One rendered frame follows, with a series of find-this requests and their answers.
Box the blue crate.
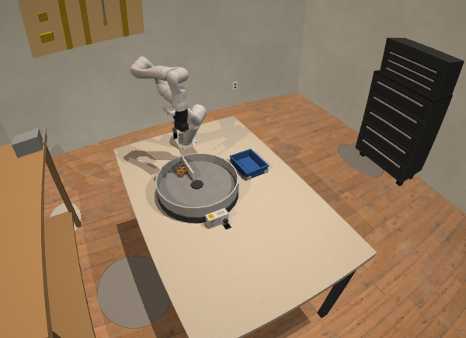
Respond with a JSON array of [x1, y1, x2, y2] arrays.
[[230, 149, 269, 181]]

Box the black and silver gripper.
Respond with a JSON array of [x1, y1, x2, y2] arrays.
[[163, 100, 189, 144]]

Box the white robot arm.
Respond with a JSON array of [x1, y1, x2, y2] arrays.
[[130, 56, 207, 145]]

